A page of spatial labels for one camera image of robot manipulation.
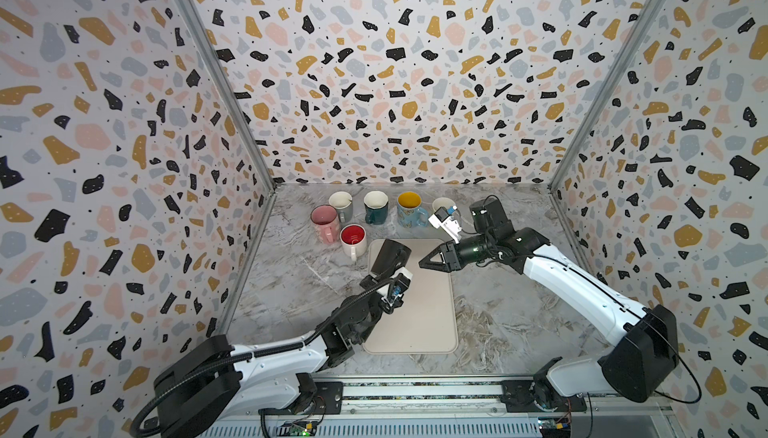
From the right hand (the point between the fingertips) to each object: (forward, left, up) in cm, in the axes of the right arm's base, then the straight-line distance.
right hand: (420, 260), depth 70 cm
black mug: (+5, +7, -6) cm, 11 cm away
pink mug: (+23, +30, -16) cm, 41 cm away
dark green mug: (+30, +14, -16) cm, 37 cm away
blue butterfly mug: (+29, +2, -17) cm, 34 cm away
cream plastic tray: (-7, -2, -22) cm, 23 cm away
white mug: (+21, +22, -23) cm, 38 cm away
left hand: (+2, +6, -2) cm, 6 cm away
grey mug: (+33, +26, -18) cm, 46 cm away
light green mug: (+32, -9, -16) cm, 37 cm away
